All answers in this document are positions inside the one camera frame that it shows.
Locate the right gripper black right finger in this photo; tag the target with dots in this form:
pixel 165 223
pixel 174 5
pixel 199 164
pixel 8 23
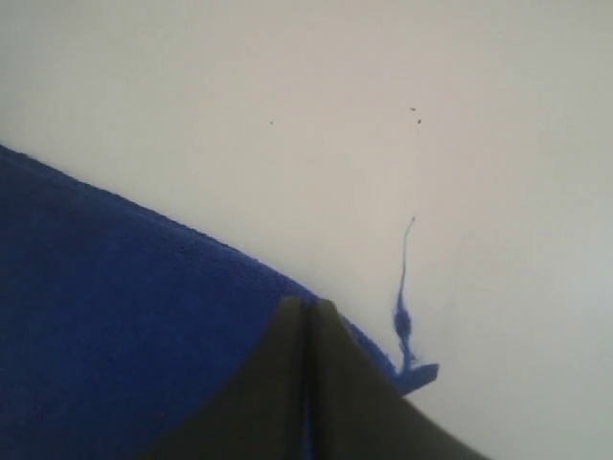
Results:
pixel 354 412

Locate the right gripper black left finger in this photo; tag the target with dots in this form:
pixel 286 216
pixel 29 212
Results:
pixel 258 413

